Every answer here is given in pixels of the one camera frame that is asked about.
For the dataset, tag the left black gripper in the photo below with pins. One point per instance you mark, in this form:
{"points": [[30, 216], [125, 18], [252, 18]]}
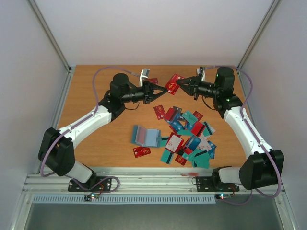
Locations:
{"points": [[147, 92]]}

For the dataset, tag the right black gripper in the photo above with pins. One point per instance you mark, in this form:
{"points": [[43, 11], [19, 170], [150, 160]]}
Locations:
{"points": [[196, 86]]}

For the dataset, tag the teal card holder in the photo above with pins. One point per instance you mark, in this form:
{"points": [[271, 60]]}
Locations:
{"points": [[152, 137]]}

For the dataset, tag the white card floral print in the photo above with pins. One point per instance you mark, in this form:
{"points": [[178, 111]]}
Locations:
{"points": [[174, 143]]}

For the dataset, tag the white card red circle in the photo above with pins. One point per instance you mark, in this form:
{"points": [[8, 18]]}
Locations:
{"points": [[141, 135]]}

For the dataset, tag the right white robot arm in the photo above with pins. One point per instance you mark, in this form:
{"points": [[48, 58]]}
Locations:
{"points": [[263, 165]]}

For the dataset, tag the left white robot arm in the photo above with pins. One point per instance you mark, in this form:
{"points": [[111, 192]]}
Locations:
{"points": [[58, 145]]}

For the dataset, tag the lone red VIP card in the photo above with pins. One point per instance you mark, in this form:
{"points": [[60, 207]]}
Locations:
{"points": [[153, 80]]}

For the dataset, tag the teal card upper pile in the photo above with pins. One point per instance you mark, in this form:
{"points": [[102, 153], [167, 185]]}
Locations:
{"points": [[192, 119]]}

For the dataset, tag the red card black stripe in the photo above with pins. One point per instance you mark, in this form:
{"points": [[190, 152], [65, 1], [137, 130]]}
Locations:
{"points": [[198, 128]]}

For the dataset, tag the teal card left stripe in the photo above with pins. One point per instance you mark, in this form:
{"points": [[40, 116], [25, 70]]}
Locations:
{"points": [[163, 141]]}

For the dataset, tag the blue white card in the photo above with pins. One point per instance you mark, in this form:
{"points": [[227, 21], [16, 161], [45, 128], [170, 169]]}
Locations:
{"points": [[192, 143]]}

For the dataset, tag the teal card black stripe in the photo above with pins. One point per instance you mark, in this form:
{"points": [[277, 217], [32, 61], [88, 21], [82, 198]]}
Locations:
{"points": [[167, 156]]}

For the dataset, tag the red card bottom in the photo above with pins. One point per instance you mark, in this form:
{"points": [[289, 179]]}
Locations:
{"points": [[182, 161]]}

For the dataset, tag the teal card bottom right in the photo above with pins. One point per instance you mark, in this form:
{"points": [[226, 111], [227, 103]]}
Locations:
{"points": [[201, 159]]}

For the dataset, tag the right small circuit board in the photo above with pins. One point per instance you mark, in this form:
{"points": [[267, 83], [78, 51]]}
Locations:
{"points": [[223, 196]]}

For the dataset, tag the small circuit board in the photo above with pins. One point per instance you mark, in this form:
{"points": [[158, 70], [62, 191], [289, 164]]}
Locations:
{"points": [[91, 197], [223, 196]]}

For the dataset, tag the left small circuit board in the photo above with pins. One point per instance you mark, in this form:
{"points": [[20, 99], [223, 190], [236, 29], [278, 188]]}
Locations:
{"points": [[91, 197]]}

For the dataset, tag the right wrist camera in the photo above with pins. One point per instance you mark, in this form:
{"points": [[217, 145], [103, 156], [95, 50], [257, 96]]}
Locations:
{"points": [[201, 73]]}

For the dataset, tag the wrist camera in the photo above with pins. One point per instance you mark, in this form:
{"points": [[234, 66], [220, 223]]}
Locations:
{"points": [[143, 76], [201, 73]]}

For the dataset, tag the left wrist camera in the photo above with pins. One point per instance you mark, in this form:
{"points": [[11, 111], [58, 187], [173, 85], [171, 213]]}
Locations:
{"points": [[143, 76]]}

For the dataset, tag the aluminium rail platform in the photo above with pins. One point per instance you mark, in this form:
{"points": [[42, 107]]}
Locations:
{"points": [[133, 180]]}

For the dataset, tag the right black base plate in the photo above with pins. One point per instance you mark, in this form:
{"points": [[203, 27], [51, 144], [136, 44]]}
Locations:
{"points": [[207, 184]]}

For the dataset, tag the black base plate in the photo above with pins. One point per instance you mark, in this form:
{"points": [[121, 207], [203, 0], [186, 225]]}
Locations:
{"points": [[94, 184], [207, 184]]}

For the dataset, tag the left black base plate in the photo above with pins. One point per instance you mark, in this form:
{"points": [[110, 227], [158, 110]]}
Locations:
{"points": [[94, 184]]}

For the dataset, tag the blue slotted cable duct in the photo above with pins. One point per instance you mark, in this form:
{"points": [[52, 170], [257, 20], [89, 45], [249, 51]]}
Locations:
{"points": [[110, 199]]}

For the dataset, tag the right aluminium frame post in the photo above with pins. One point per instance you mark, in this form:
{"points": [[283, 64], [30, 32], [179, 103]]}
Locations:
{"points": [[259, 31]]}

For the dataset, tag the aluminium frame post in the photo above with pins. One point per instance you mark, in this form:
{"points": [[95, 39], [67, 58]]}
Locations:
{"points": [[38, 14], [259, 31]]}

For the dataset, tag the left aluminium frame post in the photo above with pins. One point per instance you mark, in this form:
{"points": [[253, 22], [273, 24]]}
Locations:
{"points": [[38, 14]]}

